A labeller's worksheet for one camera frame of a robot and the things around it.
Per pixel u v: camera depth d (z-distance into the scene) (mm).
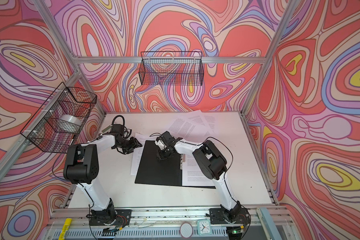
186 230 664
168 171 879
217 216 734
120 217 728
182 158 933
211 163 553
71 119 735
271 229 662
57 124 714
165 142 785
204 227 690
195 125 1118
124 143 824
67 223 705
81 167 503
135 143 875
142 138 1044
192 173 885
